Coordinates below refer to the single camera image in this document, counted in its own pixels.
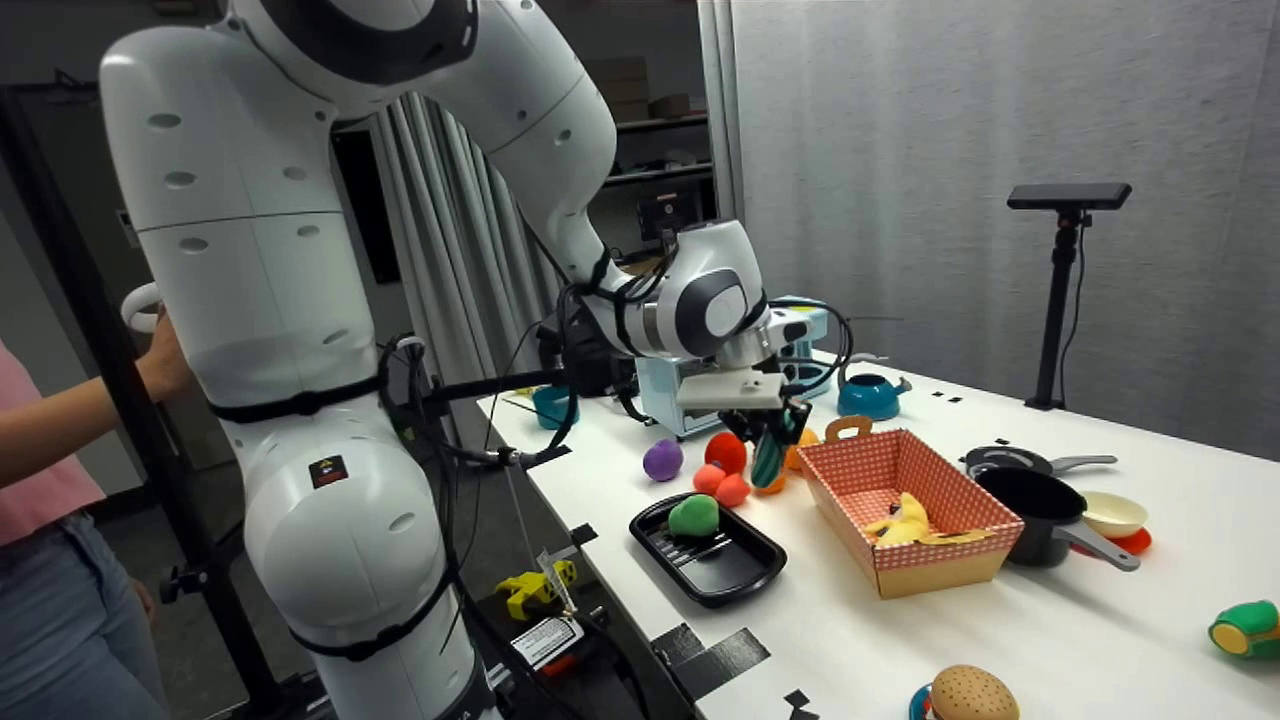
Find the teal toy kettle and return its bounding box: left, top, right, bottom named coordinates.
left=832, top=369, right=915, bottom=425

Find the purple eggplant plush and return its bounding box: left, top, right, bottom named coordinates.
left=639, top=435, right=687, bottom=490

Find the toy burger on plate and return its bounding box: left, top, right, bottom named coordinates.
left=903, top=660, right=1023, bottom=720

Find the light blue toy oven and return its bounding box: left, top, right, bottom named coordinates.
left=631, top=298, right=836, bottom=445

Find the red apple plush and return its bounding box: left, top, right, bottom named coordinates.
left=701, top=430, right=754, bottom=480

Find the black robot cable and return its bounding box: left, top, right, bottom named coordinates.
left=376, top=237, right=859, bottom=480

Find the black camera stand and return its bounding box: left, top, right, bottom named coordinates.
left=1005, top=180, right=1136, bottom=416

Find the white pleated curtain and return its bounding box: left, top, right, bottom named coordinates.
left=364, top=94, right=571, bottom=392

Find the bare person hand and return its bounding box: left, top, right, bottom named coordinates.
left=132, top=312, right=198, bottom=407

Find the white ring controller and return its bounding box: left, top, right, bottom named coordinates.
left=118, top=277, right=177, bottom=341

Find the green lidded toy jar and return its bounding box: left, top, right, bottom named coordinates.
left=1205, top=597, right=1280, bottom=666

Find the bare person forearm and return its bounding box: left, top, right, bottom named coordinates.
left=0, top=366, right=153, bottom=494

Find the black metal stand frame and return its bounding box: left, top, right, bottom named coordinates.
left=0, top=86, right=291, bottom=720

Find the yellow banana plush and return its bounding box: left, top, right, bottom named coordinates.
left=865, top=490, right=992, bottom=551

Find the dark bowl with food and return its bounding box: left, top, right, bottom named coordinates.
left=1104, top=525, right=1161, bottom=562

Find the person in pink shirt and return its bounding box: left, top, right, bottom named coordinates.
left=0, top=341, right=177, bottom=720

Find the black tape patch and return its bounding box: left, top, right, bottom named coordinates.
left=649, top=623, right=775, bottom=704

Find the dark shelf with boxes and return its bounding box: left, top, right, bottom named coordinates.
left=592, top=49, right=719, bottom=264

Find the teal cup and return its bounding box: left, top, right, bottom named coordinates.
left=528, top=382, right=583, bottom=435

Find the yellow clamp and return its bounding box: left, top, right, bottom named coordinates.
left=493, top=551, right=583, bottom=623

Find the small white red device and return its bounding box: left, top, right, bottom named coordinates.
left=513, top=614, right=590, bottom=679

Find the cream toy bowl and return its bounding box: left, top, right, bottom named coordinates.
left=1082, top=490, right=1152, bottom=544

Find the grey curtain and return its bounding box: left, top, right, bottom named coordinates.
left=733, top=0, right=1280, bottom=463

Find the black oven tray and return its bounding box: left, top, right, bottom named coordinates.
left=626, top=490, right=794, bottom=614

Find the orange dotted cardboard box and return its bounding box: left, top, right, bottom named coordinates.
left=798, top=412, right=1027, bottom=602

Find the black bag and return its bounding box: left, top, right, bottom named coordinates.
left=547, top=298, right=649, bottom=401

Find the black wall panel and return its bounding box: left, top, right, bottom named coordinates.
left=333, top=124, right=404, bottom=288

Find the watermelon slice plush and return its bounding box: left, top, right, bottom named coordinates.
left=747, top=430, right=798, bottom=499

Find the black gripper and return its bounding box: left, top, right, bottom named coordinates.
left=733, top=357, right=822, bottom=480

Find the grey toy frying pan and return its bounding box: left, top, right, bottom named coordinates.
left=958, top=441, right=1124, bottom=483

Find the green pear plush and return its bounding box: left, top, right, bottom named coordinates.
left=662, top=494, right=730, bottom=544

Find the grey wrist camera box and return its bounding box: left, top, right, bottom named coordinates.
left=672, top=369, right=794, bottom=416

